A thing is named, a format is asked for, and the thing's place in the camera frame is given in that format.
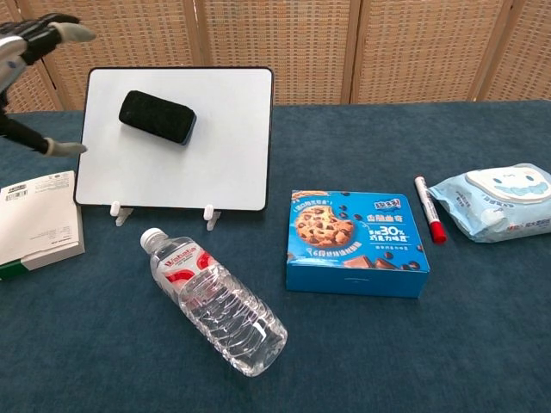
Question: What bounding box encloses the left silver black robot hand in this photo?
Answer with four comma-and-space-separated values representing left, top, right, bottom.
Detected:
0, 13, 96, 158

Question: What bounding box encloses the black eraser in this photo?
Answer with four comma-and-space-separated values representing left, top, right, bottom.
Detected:
118, 89, 198, 146

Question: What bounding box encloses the white whiteboard with black rim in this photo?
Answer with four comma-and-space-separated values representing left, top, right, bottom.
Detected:
72, 66, 275, 212

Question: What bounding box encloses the red and white marker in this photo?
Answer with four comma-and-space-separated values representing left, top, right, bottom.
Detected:
413, 175, 449, 245

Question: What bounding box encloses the white cardboard box green edge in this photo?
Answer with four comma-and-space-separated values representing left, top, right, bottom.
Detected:
0, 170, 85, 280

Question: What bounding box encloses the white plastic stand foot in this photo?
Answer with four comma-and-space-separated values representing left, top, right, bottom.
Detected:
109, 200, 134, 227
202, 204, 223, 232

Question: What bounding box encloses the woven bamboo folding screen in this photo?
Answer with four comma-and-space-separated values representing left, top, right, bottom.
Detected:
0, 0, 551, 114

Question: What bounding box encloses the clear water bottle red label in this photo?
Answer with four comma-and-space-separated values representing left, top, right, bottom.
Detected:
139, 227, 288, 379

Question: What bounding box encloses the blue cookie box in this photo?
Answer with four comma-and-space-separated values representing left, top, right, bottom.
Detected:
285, 189, 431, 299

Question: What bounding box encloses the dark teal table mat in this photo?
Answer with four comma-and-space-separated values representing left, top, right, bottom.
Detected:
0, 99, 551, 413

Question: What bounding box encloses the light blue wet wipes pack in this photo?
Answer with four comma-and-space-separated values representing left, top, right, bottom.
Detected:
428, 163, 551, 244

